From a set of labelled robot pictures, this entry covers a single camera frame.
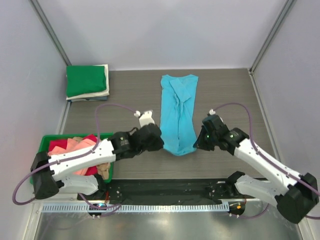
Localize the light blue t shirt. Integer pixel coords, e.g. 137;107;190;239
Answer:
160;74;199;156

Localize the green plastic bin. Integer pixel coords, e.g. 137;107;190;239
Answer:
38;133;113;183

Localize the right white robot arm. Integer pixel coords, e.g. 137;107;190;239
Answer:
194;114;320;224

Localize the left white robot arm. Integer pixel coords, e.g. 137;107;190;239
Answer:
30;123;164;200

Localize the beige t shirt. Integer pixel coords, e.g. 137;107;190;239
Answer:
96;162;111;180

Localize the folded grey blue t shirt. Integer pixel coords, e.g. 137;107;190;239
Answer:
67;96;108;103

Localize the folded cream t shirt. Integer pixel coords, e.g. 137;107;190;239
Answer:
65;64;110;101

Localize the red t shirt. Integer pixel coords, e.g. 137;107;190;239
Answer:
48;134;99;177

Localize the folded green t shirt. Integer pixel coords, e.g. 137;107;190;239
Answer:
65;64;107;98

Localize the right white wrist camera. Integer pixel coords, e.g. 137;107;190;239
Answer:
208;109;216;116

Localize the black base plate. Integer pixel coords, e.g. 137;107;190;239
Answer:
84;178;247;206

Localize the aluminium rail front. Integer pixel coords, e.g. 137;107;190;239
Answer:
29;181;305;204

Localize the white slotted cable duct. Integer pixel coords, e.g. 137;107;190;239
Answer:
41;202;230;214

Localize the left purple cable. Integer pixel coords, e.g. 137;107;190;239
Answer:
11;103;137;217

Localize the purple cable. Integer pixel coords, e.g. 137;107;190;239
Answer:
11;103;137;217
213;102;320;220

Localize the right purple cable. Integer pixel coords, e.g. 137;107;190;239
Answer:
213;102;320;220

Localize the right aluminium frame post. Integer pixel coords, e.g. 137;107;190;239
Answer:
248;0;297;76

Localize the aluminium frame post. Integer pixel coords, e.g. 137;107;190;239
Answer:
248;0;297;76
29;0;72;66

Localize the left aluminium frame post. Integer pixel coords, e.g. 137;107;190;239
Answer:
29;0;72;66

